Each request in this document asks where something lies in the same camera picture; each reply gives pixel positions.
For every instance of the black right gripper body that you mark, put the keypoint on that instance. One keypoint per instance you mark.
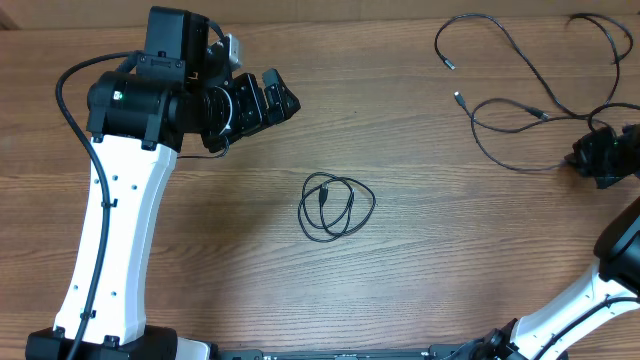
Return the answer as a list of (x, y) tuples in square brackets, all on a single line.
[(601, 156)]

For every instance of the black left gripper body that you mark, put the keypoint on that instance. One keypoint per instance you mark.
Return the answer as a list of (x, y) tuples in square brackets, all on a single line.
[(232, 111)]

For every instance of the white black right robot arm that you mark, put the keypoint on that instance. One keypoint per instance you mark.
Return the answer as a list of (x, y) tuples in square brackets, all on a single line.
[(610, 285)]

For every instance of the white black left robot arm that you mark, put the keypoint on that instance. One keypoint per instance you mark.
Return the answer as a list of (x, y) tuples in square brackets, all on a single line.
[(186, 80)]

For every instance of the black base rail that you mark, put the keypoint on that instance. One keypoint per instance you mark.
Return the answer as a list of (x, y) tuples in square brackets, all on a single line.
[(437, 351)]

